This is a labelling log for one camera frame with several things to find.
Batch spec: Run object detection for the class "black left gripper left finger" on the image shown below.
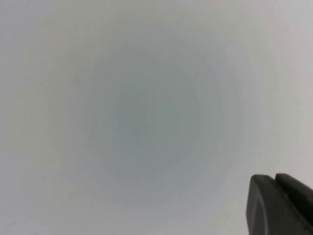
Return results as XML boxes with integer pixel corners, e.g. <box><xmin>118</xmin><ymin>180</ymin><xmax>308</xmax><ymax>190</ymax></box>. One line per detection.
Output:
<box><xmin>246</xmin><ymin>174</ymin><xmax>306</xmax><ymax>235</ymax></box>

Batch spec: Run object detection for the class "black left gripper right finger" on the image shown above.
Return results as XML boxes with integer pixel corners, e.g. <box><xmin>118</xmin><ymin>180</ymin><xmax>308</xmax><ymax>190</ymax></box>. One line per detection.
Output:
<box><xmin>275</xmin><ymin>173</ymin><xmax>313</xmax><ymax>235</ymax></box>

